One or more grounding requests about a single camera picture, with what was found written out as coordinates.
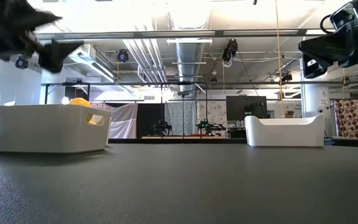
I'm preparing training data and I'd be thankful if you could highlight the white round column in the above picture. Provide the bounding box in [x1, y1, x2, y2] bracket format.
[301, 58, 332, 121]

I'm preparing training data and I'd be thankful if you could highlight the brown dotted curtain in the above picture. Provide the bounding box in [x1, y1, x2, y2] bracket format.
[333, 98, 358, 139]

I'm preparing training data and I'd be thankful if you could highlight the white plastic basket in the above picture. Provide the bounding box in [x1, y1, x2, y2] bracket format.
[0, 104, 112, 154]
[244, 113, 326, 148]

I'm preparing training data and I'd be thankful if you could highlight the grey overhead beam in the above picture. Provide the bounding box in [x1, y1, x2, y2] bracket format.
[35, 29, 343, 40]

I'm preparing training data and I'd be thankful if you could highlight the black hanging ceiling device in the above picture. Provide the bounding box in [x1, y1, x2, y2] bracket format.
[221, 38, 239, 68]

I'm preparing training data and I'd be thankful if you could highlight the white hanging sheet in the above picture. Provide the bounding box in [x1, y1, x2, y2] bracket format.
[90, 102, 139, 139]

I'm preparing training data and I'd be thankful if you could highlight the white floral curtain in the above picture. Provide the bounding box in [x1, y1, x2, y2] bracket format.
[196, 101, 229, 138]

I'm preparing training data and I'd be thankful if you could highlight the black partition panel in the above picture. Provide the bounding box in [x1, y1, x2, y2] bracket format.
[136, 103, 167, 139]

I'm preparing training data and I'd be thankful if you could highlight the grey patterned curtain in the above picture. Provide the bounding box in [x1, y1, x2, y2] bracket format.
[165, 101, 198, 137]

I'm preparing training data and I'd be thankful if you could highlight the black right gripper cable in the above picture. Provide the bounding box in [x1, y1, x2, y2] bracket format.
[319, 14, 336, 35]

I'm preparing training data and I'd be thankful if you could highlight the yellow rope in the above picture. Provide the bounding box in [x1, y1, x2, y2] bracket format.
[274, 0, 285, 119]

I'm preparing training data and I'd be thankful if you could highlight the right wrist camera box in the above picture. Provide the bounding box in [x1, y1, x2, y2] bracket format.
[329, 2, 358, 30]

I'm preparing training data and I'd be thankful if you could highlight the black metal background frame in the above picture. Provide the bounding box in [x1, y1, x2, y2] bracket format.
[41, 80, 358, 108]

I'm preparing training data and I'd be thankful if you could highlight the silver ventilation duct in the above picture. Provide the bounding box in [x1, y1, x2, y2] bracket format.
[175, 42, 205, 94]

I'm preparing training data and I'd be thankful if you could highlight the black aluminium table frame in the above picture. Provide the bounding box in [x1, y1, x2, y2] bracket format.
[107, 137, 358, 149]

